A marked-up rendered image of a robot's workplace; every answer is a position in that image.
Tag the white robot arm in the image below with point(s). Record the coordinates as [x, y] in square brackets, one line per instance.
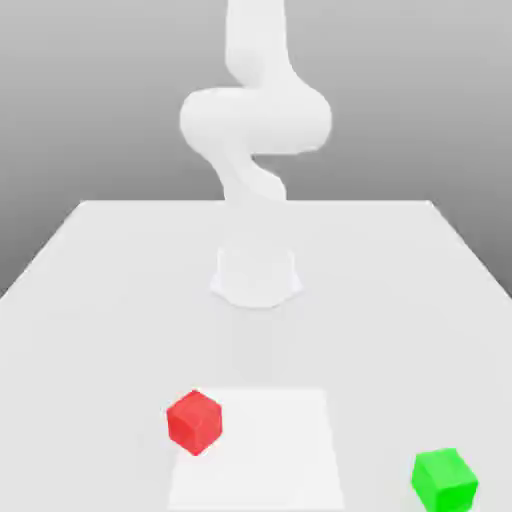
[256, 120]

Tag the small red cube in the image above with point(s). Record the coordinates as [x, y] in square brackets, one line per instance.
[194, 423]

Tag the small green cube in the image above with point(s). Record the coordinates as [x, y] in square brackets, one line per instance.
[444, 480]

